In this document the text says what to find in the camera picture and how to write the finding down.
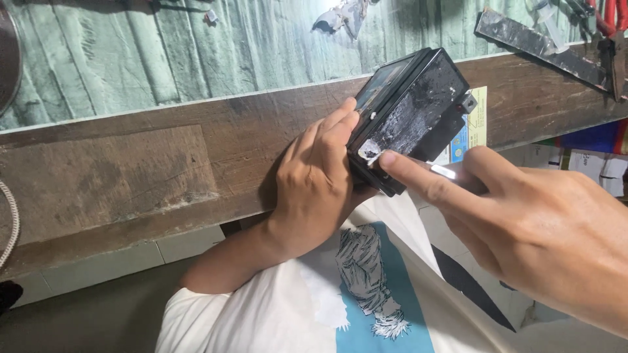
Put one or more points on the person's right hand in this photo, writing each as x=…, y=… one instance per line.
x=549, y=235

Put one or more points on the white printed t-shirt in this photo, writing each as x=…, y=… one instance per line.
x=392, y=294

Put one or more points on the yellow and blue sticker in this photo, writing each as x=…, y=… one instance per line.
x=473, y=127

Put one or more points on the clear plastic syringe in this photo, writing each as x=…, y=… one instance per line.
x=552, y=27

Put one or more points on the black battery box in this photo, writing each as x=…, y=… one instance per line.
x=417, y=112

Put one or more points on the black object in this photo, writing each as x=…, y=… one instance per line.
x=9, y=296

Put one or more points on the shelf with boxes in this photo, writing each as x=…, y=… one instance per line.
x=584, y=162

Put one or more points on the small white paper scrap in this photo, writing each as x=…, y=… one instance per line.
x=212, y=16

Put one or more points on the silver metal scraper blade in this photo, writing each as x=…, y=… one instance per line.
x=444, y=171

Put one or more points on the person's left fingers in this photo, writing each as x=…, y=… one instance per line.
x=337, y=122

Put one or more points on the dirty flat metal bar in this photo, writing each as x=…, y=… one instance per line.
x=539, y=44

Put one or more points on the dark round metal object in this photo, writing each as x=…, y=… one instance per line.
x=9, y=59

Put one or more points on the person's left hand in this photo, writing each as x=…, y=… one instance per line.
x=309, y=191

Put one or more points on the green wood-print table sheet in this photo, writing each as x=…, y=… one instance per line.
x=171, y=54

